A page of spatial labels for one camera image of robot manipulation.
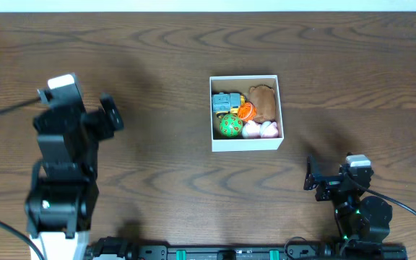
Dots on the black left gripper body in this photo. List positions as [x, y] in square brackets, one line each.
[108, 118]

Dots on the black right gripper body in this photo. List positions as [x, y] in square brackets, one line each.
[330, 185]

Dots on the pink toy duck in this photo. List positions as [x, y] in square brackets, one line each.
[265, 130]

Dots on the orange ridged toy ball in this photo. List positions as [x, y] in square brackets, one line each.
[247, 112]

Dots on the green numbered ball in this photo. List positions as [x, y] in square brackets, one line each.
[231, 125]

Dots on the brown plush toy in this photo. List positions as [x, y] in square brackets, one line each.
[263, 99]

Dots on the yellow grey toy truck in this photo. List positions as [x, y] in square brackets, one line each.
[225, 103]

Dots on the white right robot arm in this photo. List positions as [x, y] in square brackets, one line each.
[359, 220]

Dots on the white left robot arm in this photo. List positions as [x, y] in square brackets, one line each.
[64, 186]

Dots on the white cardboard box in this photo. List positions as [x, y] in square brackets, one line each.
[242, 85]

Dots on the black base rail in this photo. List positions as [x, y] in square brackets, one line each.
[295, 248]

